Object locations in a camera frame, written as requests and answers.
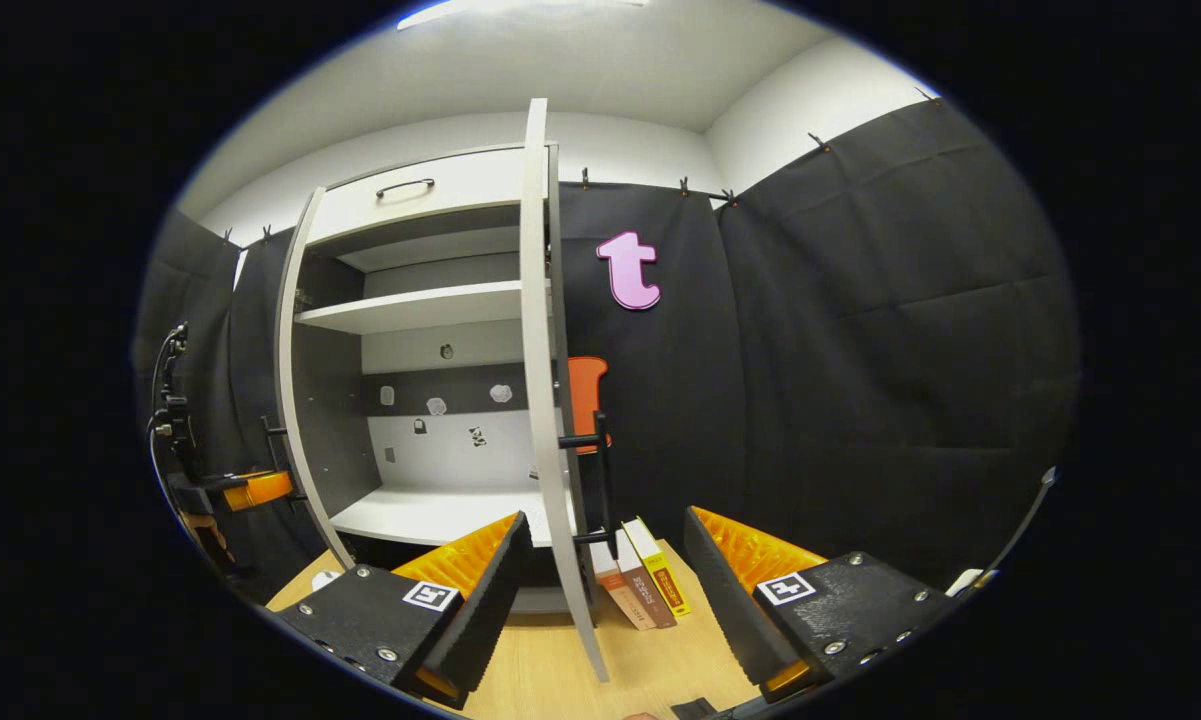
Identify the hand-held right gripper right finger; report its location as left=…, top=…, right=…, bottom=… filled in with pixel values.
left=682, top=505, right=961, bottom=704

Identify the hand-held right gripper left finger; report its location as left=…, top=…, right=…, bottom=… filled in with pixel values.
left=275, top=510, right=534, bottom=711

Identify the white cabinet door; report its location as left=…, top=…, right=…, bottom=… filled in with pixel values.
left=260, top=187, right=356, bottom=571
left=520, top=97, right=616, bottom=684

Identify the grey double-door shoe cabinet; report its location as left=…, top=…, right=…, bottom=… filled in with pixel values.
left=290, top=140, right=601, bottom=616

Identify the white cabinet shelf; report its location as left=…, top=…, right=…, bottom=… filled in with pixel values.
left=295, top=280, right=551, bottom=336
left=330, top=485, right=551, bottom=548

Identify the yellow book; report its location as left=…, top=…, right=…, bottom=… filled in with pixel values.
left=625, top=516, right=692, bottom=618

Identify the brown book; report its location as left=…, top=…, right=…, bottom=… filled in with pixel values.
left=615, top=528, right=678, bottom=629

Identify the white and salmon book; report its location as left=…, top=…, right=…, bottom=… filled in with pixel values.
left=590, top=540, right=656, bottom=631

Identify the black backdrop cloth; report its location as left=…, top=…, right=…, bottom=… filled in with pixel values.
left=135, top=100, right=1081, bottom=601

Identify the thin dark rod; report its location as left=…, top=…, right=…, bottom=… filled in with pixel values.
left=945, top=465, right=1059, bottom=599

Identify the row of black cloth clips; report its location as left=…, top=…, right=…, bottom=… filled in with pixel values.
left=220, top=88, right=936, bottom=246

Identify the white cabinet drawer, black handle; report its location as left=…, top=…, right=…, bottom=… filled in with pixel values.
left=310, top=145, right=551, bottom=244

